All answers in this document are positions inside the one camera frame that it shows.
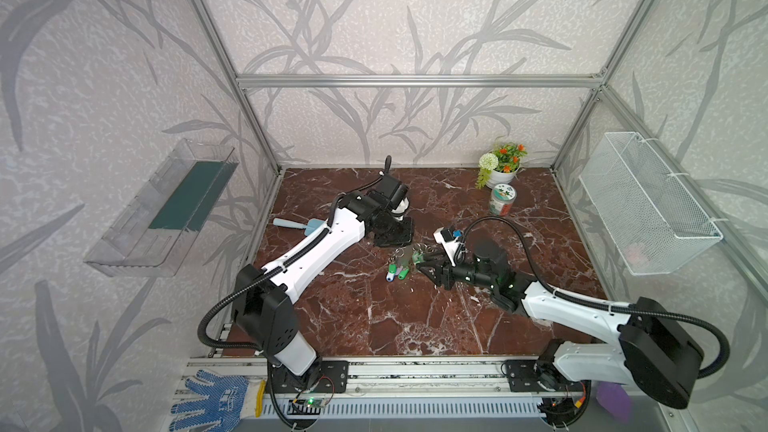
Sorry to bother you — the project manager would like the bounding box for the small printed jar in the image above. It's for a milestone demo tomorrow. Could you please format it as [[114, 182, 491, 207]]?
[[489, 184, 517, 216]]

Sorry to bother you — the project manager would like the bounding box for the light blue toy shovel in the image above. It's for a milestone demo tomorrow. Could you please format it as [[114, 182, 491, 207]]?
[[272, 218, 326, 236]]

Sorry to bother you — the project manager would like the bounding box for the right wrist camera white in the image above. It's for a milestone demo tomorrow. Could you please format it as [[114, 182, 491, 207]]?
[[433, 227, 464, 265]]

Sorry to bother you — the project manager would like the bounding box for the green key tag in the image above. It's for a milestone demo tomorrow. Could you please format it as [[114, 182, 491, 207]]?
[[386, 263, 410, 282]]

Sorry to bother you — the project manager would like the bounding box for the clear plastic wall shelf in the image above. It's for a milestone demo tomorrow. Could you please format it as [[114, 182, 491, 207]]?
[[84, 139, 239, 278]]

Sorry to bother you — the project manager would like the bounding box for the potted artificial flower plant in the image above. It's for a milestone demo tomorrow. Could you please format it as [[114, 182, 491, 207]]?
[[475, 143, 528, 189]]

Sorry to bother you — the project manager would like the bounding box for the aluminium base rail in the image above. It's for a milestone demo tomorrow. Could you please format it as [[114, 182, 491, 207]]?
[[182, 356, 591, 429]]

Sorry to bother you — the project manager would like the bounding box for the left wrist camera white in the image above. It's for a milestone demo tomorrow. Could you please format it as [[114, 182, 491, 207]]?
[[391, 198, 410, 217]]

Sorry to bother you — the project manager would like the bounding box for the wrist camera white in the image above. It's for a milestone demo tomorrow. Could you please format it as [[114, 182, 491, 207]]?
[[433, 227, 464, 265], [391, 198, 410, 217]]

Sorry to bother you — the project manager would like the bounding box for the white wire mesh basket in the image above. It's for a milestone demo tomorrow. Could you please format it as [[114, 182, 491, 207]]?
[[579, 132, 723, 276]]

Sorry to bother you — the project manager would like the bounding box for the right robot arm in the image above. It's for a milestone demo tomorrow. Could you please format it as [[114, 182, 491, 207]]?
[[416, 218, 731, 409]]

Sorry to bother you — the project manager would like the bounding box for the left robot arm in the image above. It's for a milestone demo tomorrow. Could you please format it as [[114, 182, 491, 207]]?
[[197, 156, 414, 390]]

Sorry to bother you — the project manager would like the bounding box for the metal key ring plate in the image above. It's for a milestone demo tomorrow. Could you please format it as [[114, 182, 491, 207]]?
[[388, 243, 442, 270]]

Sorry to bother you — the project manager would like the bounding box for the purple pink toy shovel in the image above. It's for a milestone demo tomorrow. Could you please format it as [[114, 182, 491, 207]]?
[[596, 382, 632, 423]]

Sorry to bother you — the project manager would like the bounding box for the blue dotted work glove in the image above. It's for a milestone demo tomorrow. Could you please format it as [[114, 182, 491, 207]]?
[[168, 369, 250, 432]]

